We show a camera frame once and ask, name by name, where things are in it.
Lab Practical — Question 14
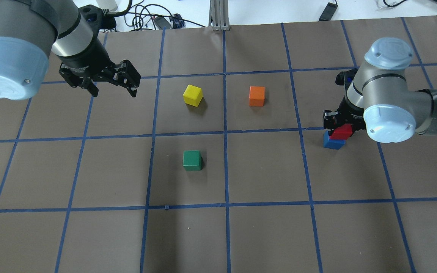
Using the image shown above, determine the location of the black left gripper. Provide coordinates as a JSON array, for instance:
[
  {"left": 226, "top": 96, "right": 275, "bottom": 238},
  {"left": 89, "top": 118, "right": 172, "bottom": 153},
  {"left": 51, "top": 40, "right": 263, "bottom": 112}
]
[{"left": 57, "top": 36, "right": 141, "bottom": 98}]

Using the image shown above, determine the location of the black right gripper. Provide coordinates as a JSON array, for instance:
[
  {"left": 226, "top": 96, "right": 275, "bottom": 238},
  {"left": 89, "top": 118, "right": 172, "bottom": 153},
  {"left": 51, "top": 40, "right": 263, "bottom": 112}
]
[{"left": 323, "top": 97, "right": 366, "bottom": 134}]

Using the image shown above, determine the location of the black power adapter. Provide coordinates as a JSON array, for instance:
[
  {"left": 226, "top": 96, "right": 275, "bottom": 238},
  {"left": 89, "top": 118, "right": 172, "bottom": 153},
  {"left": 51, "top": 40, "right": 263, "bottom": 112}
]
[{"left": 318, "top": 2, "right": 338, "bottom": 21}]

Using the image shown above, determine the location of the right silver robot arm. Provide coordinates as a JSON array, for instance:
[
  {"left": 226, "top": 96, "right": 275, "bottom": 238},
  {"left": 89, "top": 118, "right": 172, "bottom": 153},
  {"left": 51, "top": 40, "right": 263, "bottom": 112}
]
[{"left": 322, "top": 37, "right": 437, "bottom": 143}]

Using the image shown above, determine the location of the orange wooden block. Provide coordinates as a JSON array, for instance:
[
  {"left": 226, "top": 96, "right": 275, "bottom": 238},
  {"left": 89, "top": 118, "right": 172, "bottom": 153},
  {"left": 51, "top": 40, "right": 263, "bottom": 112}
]
[{"left": 248, "top": 86, "right": 266, "bottom": 107}]

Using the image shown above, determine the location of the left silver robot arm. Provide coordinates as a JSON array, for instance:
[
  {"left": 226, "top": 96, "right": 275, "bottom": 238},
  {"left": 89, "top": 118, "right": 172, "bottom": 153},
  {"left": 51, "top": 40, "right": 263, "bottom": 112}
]
[{"left": 0, "top": 0, "right": 141, "bottom": 100}]

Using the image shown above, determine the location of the red wooden block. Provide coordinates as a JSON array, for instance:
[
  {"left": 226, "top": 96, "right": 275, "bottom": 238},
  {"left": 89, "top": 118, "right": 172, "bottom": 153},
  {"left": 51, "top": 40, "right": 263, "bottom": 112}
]
[{"left": 328, "top": 123, "right": 354, "bottom": 141}]

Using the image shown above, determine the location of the green wooden block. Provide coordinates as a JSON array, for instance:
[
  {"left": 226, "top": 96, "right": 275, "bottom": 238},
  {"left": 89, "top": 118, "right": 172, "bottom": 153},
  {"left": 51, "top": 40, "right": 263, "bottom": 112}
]
[{"left": 182, "top": 150, "right": 203, "bottom": 171}]

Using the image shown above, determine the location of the brown grid table mat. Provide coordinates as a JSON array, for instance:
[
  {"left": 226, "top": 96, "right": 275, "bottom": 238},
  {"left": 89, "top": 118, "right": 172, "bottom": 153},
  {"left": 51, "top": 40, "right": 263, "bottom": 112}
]
[{"left": 0, "top": 16, "right": 437, "bottom": 273}]

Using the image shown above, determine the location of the yellow wooden block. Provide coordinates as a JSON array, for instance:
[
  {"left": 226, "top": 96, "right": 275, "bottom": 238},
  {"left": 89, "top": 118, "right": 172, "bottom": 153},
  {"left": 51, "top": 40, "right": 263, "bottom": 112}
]
[{"left": 183, "top": 85, "right": 203, "bottom": 107}]

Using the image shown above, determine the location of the blue wooden block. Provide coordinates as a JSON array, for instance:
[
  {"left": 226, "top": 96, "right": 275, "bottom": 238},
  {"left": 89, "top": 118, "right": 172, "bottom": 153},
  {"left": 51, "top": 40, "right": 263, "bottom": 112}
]
[{"left": 323, "top": 131, "right": 346, "bottom": 150}]

